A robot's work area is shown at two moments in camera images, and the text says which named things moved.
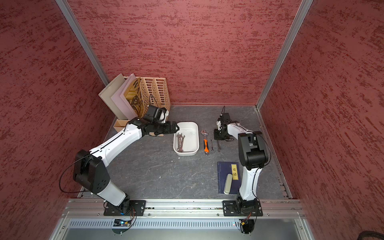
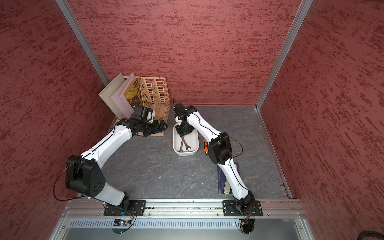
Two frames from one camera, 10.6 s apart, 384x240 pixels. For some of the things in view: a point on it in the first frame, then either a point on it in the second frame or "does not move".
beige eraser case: x=228 y=184 does not move
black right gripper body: x=220 y=135 → x=185 y=128
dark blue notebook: x=224 y=168 does not move
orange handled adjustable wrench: x=205 y=142 does not move
